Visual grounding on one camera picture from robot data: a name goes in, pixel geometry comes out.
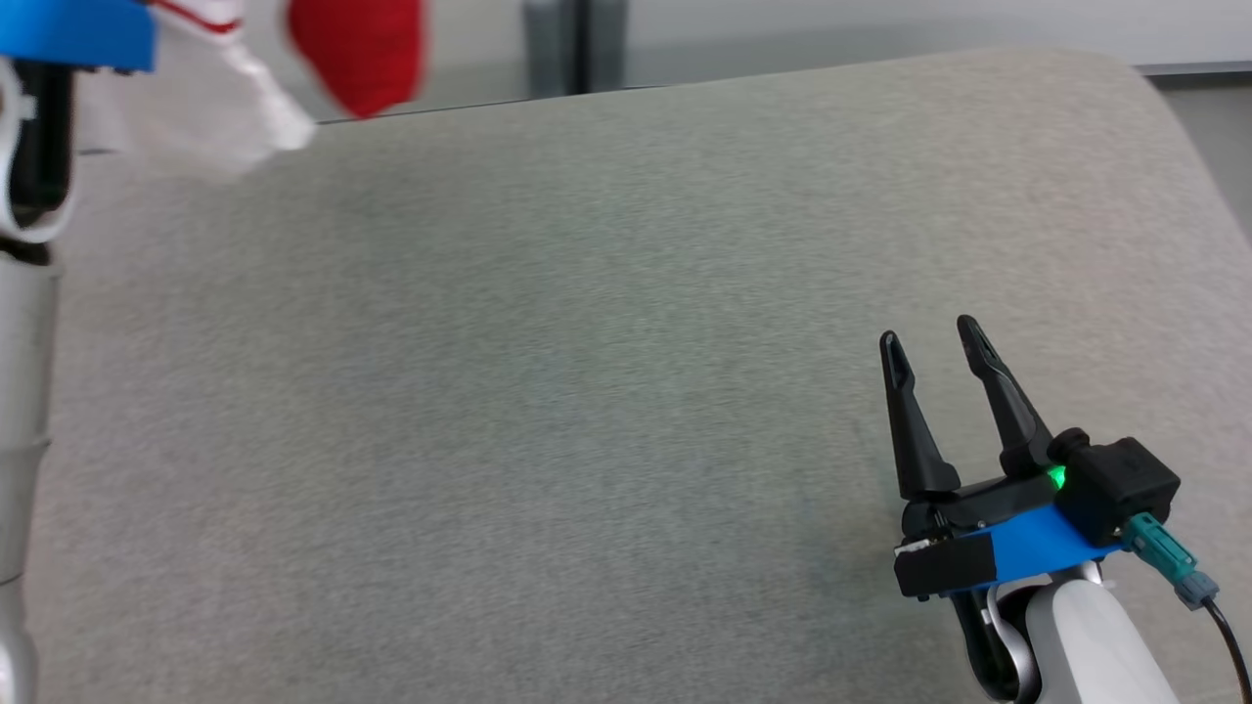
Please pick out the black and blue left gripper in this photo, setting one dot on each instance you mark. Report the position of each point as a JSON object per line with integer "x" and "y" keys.
{"x": 68, "y": 29}

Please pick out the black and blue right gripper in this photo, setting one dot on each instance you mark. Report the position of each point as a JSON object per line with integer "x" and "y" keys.
{"x": 1027, "y": 548}

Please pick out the red Bulls basketball jersey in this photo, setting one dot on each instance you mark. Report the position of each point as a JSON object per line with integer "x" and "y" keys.
{"x": 362, "y": 49}

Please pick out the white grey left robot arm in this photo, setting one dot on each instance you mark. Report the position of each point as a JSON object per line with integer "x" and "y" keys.
{"x": 22, "y": 391}

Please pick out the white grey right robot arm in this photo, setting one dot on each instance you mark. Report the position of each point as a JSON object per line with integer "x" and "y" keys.
{"x": 1086, "y": 645}

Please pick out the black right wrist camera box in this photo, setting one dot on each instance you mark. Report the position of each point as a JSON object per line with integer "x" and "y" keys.
{"x": 1120, "y": 484}

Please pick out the grey partition wall post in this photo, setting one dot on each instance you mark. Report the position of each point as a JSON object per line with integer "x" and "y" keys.
{"x": 572, "y": 44}

